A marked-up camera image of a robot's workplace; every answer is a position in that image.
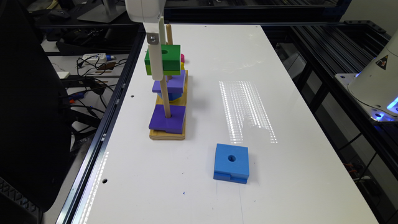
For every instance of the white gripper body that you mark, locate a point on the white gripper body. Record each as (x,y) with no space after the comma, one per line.
(148,11)

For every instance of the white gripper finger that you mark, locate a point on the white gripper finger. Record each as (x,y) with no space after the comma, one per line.
(162,32)
(155,50)

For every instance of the green square block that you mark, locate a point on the green square block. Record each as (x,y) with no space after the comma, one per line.
(171,59)

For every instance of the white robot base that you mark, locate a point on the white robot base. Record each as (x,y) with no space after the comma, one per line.
(375,87)

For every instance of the pink round block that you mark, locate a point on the pink round block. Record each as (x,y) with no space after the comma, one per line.
(182,58)

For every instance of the light purple square block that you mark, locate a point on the light purple square block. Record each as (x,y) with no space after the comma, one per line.
(175,85)

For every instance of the blue block under purple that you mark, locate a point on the blue block under purple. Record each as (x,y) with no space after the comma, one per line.
(172,96)

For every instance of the dark purple square block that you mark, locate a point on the dark purple square block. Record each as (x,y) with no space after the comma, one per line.
(173,125)

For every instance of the blue square block with hole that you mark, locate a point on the blue square block with hole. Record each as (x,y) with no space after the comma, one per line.
(231,163)

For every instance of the rear wooden peg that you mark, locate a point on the rear wooden peg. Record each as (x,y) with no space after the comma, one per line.
(169,34)

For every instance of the monitor stand silver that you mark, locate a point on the monitor stand silver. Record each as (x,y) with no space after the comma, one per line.
(105,13)

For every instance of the front wooden peg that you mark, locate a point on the front wooden peg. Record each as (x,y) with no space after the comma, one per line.
(165,97)

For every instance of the white power strip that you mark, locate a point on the white power strip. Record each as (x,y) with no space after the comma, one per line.
(98,58)

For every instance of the wooden peg board base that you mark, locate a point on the wooden peg board base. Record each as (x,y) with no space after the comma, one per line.
(182,101)

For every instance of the black office chair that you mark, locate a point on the black office chair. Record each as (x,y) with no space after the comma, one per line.
(35,133)

